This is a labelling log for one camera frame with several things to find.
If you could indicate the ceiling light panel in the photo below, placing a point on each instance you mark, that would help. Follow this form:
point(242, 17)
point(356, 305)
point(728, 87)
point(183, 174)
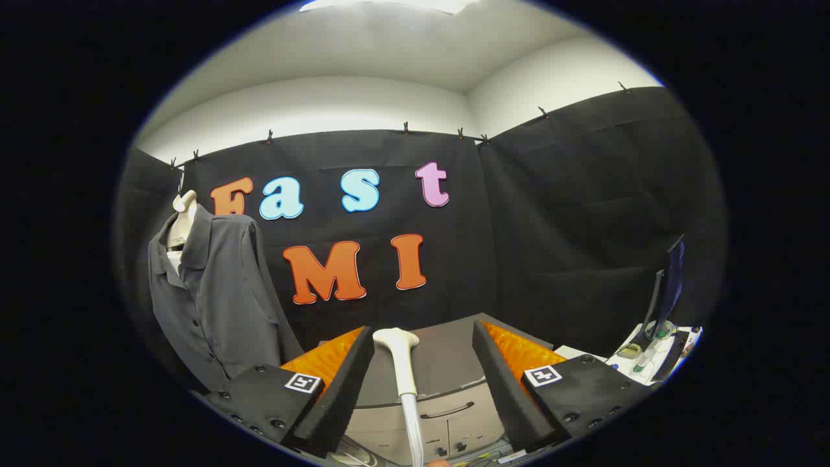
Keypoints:
point(389, 5)

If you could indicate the grey button shirt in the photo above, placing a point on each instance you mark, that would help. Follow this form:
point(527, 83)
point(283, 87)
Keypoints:
point(220, 298)

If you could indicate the grey cabinet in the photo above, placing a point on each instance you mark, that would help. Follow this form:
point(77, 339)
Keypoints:
point(441, 363)

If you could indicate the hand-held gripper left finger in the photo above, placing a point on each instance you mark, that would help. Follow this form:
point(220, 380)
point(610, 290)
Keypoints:
point(343, 395)

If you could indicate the white mannequin torso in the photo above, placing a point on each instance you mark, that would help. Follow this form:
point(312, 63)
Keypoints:
point(183, 220)

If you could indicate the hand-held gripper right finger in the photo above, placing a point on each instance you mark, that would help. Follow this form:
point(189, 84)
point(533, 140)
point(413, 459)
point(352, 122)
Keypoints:
point(506, 389)

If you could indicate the white side table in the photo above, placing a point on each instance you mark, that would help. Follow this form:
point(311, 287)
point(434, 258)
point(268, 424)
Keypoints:
point(655, 370)

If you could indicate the green capped bottle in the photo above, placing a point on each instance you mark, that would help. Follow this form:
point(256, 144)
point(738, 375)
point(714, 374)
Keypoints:
point(648, 353)

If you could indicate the dark computer monitor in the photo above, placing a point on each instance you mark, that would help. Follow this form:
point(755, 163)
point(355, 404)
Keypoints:
point(671, 285)

